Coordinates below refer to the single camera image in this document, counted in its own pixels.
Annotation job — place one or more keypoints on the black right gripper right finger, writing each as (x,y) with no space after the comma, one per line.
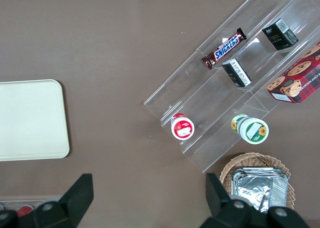
(222,208)

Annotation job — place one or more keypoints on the red tartan cookie box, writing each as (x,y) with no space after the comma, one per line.
(297,78)

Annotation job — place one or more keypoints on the green lidded sunflower cup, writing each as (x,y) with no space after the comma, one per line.
(253,132)

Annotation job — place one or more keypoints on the aluminium foil container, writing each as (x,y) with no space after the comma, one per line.
(252,190)

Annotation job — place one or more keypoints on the red lidded small cup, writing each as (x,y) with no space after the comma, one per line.
(182,129)

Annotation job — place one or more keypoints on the clear acrylic stepped shelf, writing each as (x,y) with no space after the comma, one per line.
(200,93)

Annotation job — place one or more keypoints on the cream rectangular plastic tray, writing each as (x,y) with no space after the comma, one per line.
(30,118)

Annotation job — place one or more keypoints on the Snickers chocolate bar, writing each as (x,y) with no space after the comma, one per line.
(225,48)

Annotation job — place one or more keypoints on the light wicker basket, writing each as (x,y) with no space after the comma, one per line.
(250,160)

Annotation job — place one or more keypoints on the red cola bottle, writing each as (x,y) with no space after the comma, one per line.
(25,211)

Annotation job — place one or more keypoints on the clear acrylic bottle rack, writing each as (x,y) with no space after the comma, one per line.
(10,203)

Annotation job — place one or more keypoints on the small black carton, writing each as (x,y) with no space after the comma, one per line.
(278,36)
(236,73)

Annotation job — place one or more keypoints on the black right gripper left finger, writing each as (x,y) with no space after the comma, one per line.
(70,203)

